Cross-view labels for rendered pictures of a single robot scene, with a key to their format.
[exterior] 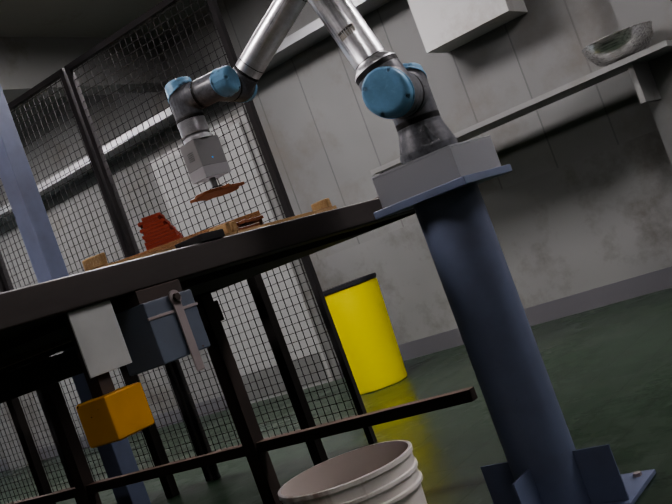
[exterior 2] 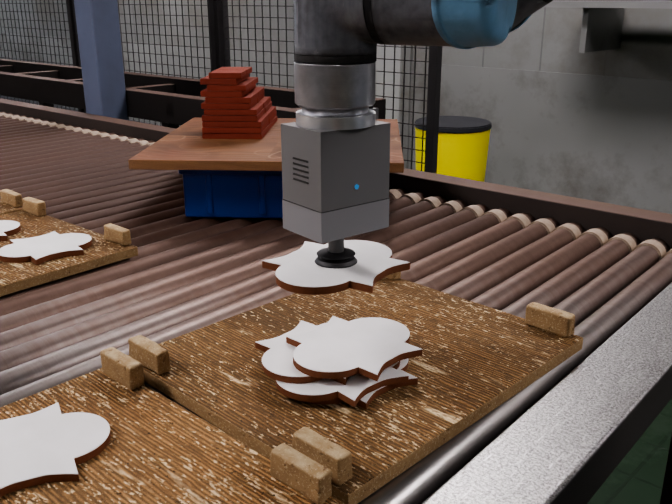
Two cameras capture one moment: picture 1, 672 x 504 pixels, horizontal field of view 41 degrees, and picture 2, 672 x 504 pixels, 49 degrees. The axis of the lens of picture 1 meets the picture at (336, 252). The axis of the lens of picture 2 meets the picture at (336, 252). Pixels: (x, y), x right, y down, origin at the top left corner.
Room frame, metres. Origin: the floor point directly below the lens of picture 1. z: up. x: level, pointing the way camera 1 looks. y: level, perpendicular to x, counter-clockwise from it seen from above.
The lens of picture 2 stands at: (1.65, 0.15, 1.32)
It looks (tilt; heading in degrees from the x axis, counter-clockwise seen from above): 19 degrees down; 7
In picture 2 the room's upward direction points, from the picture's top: straight up
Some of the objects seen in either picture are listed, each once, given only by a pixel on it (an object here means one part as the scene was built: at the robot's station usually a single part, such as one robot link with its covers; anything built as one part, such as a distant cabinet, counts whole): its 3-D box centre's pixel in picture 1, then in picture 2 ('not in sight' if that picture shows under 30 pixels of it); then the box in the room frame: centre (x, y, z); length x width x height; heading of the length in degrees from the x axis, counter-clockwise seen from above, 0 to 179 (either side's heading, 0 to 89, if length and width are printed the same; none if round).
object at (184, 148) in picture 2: (194, 243); (282, 140); (3.18, 0.46, 1.03); 0.50 x 0.50 x 0.02; 4
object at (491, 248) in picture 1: (502, 349); not in sight; (2.28, -0.31, 0.44); 0.38 x 0.38 x 0.87; 54
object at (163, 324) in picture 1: (163, 333); not in sight; (1.73, 0.36, 0.77); 0.14 x 0.11 x 0.18; 147
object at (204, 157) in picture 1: (202, 158); (330, 167); (2.35, 0.24, 1.16); 0.10 x 0.09 x 0.16; 46
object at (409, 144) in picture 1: (423, 137); not in sight; (2.28, -0.31, 1.01); 0.15 x 0.15 x 0.10
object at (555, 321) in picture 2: (321, 205); (549, 319); (2.49, -0.01, 0.95); 0.06 x 0.02 x 0.03; 53
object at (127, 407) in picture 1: (100, 372); not in sight; (1.58, 0.46, 0.74); 0.09 x 0.08 x 0.24; 147
